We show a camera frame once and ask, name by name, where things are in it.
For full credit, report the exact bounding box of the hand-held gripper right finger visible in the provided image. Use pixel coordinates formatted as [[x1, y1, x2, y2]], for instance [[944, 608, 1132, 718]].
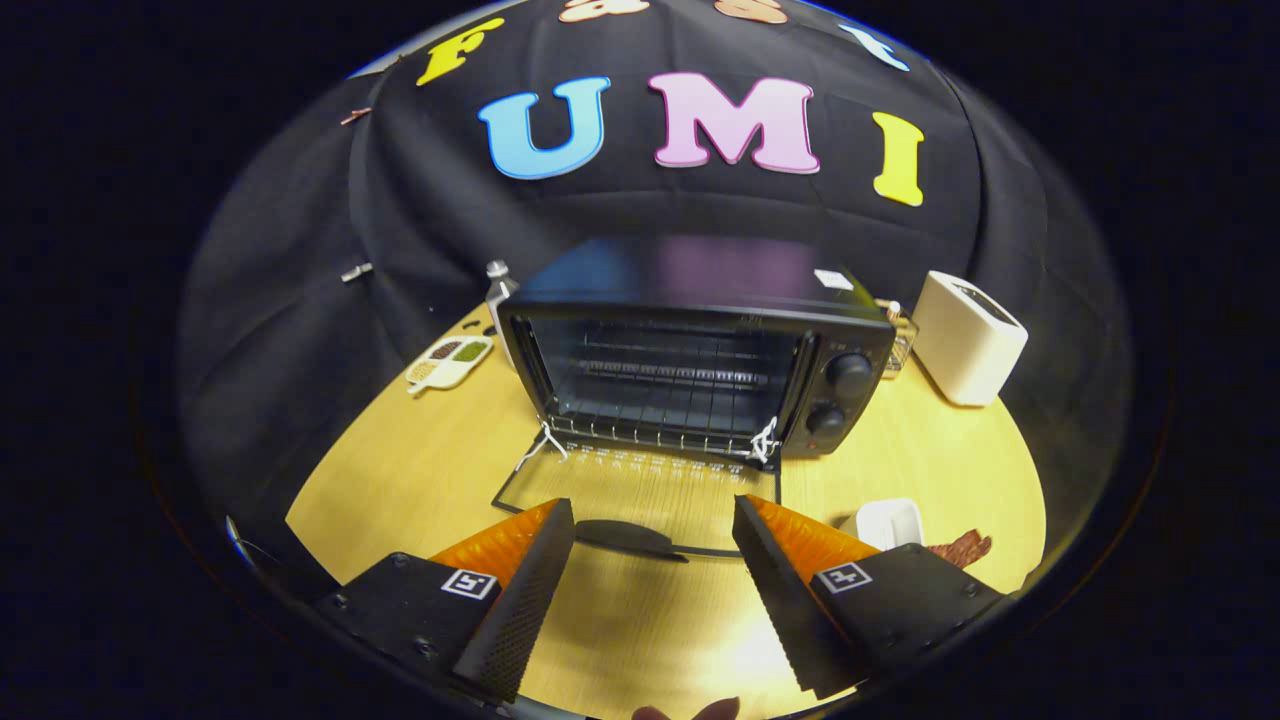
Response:
[[733, 494, 1009, 700]]

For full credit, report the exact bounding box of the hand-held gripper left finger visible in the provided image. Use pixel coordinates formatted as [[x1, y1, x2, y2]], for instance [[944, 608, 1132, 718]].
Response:
[[320, 498, 577, 704]]

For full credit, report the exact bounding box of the red meat steak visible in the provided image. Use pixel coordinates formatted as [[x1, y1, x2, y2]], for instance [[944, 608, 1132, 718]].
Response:
[[927, 529, 994, 571]]

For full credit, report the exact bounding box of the black toaster oven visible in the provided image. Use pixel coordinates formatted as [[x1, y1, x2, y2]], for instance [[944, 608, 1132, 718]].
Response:
[[488, 237, 898, 564]]

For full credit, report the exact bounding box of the white bread toaster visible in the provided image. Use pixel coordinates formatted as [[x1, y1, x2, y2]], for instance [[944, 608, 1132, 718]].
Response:
[[911, 270, 1029, 408]]

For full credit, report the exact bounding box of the small white dish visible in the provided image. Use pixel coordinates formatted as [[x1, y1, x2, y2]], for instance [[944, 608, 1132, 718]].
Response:
[[840, 498, 925, 553]]

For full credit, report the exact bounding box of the divided white condiment dish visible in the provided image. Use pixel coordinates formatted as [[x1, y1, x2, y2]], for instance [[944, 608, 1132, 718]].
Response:
[[405, 335, 495, 396]]

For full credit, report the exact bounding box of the clear glass bottle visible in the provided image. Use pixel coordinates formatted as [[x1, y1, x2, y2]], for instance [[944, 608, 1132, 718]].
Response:
[[485, 260, 521, 341]]

